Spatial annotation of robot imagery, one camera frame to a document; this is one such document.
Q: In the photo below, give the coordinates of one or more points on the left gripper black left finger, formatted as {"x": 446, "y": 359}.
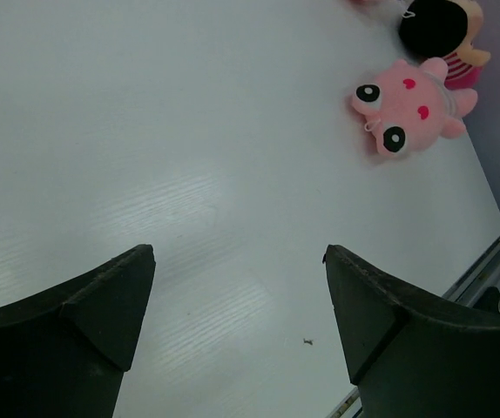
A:
{"x": 64, "y": 351}

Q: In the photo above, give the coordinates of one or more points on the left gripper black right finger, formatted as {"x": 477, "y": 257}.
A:
{"x": 428, "y": 352}

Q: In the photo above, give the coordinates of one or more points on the doll plush edge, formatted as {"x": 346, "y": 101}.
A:
{"x": 446, "y": 29}

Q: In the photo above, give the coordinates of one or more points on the pink axolotl plush front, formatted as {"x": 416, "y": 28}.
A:
{"x": 407, "y": 107}

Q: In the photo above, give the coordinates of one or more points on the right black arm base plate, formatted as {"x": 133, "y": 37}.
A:
{"x": 489, "y": 301}

